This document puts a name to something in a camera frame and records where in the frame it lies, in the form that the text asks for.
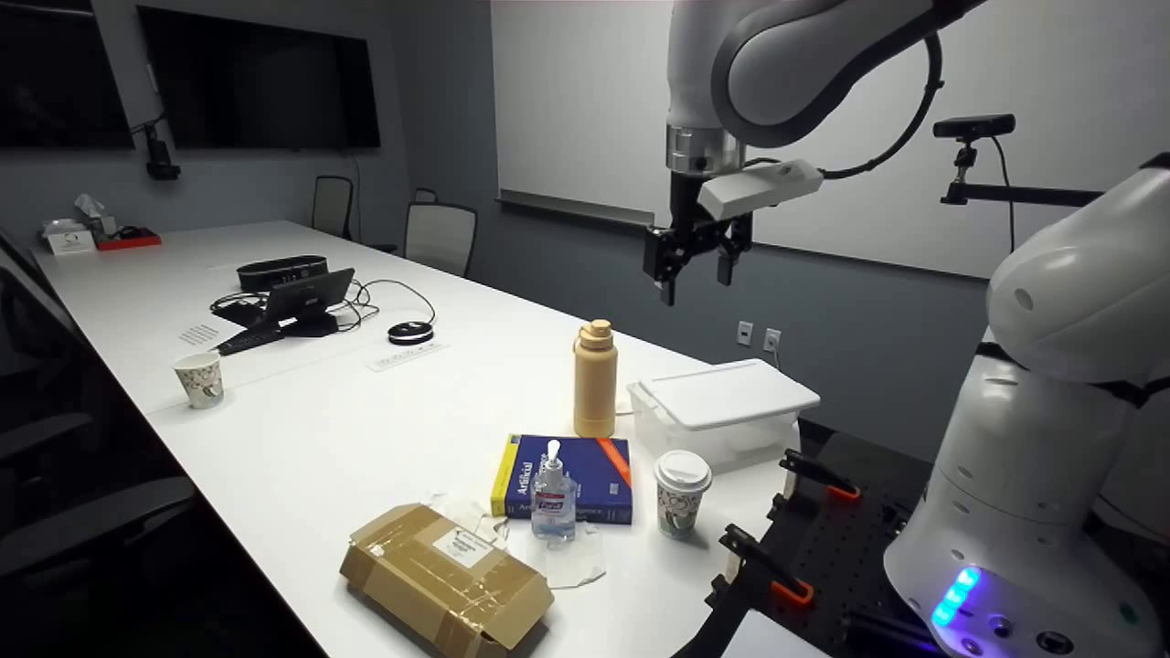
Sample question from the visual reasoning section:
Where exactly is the clear plastic bag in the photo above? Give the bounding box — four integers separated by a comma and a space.
419, 489, 614, 594

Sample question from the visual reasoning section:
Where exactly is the clear pump bottle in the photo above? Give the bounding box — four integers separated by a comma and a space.
526, 433, 579, 543

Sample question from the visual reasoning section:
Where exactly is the small white dispenser bottle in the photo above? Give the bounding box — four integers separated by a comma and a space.
71, 191, 121, 242

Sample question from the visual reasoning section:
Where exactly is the round black speakerphone puck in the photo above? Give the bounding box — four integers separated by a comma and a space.
384, 318, 439, 347

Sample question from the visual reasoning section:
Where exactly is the red flat tray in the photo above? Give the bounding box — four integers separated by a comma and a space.
94, 227, 164, 255

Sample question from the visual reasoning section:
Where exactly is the white lidded paper cup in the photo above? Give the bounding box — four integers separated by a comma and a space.
652, 447, 717, 541

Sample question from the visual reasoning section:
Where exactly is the white tissue box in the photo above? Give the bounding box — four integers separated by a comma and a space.
39, 215, 99, 258

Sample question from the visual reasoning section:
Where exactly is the black camera on mount arm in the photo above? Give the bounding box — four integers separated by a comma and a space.
933, 108, 1107, 213

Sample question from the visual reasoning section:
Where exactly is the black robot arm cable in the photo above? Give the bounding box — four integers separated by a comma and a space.
819, 30, 952, 182

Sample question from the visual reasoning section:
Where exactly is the black rectangular speaker box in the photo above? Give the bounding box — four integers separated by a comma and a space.
234, 252, 331, 296

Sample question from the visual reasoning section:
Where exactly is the patterned open paper cup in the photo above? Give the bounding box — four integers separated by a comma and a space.
173, 347, 231, 411

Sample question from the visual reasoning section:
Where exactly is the black conference tablet console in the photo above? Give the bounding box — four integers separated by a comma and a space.
210, 266, 357, 357

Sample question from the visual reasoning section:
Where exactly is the brown cardboard box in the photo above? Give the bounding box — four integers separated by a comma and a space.
338, 502, 558, 658

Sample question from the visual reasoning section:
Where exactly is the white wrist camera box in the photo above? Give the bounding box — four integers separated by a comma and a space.
696, 153, 825, 227

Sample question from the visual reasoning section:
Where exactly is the grey mesh office chair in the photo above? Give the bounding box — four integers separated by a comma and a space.
306, 173, 357, 242
403, 196, 481, 277

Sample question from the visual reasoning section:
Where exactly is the dark mesh office chair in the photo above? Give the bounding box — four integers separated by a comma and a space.
0, 472, 203, 658

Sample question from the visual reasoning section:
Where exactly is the black webcam on wall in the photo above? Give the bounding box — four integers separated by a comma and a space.
144, 114, 188, 182

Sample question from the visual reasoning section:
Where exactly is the larger black wall television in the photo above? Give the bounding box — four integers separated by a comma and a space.
135, 2, 384, 153

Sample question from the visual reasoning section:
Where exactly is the thin black table cable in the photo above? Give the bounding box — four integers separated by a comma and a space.
346, 275, 439, 333

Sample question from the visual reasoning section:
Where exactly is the smaller black wall television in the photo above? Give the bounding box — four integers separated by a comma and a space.
0, 0, 135, 153

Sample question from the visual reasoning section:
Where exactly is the blue book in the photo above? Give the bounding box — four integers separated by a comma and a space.
487, 430, 635, 528

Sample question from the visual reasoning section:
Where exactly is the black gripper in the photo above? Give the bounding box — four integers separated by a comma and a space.
642, 166, 754, 310

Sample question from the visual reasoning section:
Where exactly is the tan insulated bottle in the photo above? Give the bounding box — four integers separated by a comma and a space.
572, 314, 620, 438

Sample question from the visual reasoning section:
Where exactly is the black clamp orange handle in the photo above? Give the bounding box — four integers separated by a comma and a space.
717, 522, 819, 615
780, 447, 865, 508

